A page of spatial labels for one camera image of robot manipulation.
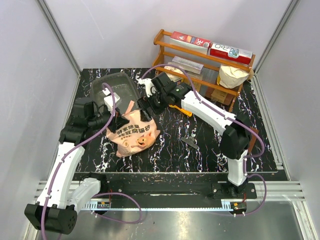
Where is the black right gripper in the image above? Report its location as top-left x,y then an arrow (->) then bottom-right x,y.
136,89 -> 169,123

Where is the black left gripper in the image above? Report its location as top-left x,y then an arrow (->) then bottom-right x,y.
88,106 -> 130,133

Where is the pink cat litter bag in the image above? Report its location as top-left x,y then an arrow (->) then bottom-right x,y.
106,101 -> 161,158

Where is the yellow plastic scoop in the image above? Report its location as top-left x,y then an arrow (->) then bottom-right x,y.
168,104 -> 193,117

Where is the black bag clip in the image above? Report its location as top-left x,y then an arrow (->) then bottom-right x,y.
180,136 -> 199,149

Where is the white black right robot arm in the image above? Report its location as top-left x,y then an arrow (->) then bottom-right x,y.
137,72 -> 251,198

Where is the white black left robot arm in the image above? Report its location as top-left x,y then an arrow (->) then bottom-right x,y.
24,94 -> 122,235

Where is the grey plastic litter box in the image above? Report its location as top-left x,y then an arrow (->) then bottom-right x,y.
89,72 -> 140,114

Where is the silver grey flat box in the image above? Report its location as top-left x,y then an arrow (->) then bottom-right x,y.
172,56 -> 204,74

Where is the red white toothpaste box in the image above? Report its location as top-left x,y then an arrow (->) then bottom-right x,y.
169,31 -> 212,55

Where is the red white blue box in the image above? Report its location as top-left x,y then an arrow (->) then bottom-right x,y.
209,42 -> 253,65

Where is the white crumpled bag left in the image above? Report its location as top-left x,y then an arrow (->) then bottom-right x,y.
164,66 -> 184,82

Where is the orange wooden shelf rack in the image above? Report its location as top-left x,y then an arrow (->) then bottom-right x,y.
152,29 -> 255,112

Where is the white paper bag right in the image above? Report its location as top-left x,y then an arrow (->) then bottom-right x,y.
217,65 -> 250,89

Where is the brown scouring pad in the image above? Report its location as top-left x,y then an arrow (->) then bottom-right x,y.
248,127 -> 259,154

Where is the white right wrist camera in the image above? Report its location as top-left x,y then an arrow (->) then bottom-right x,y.
138,78 -> 157,98

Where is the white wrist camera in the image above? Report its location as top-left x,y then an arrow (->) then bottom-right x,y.
138,78 -> 157,98
102,89 -> 122,113

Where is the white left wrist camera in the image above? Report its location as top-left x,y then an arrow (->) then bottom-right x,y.
102,89 -> 122,113

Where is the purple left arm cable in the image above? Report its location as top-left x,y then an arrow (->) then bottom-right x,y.
41,82 -> 143,240

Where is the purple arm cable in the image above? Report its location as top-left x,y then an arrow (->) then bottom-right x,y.
41,82 -> 143,240
141,63 -> 268,217

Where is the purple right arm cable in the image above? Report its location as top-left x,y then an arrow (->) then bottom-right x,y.
141,63 -> 268,217

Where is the aluminium rail frame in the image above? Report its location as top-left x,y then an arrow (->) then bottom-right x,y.
24,159 -> 320,240

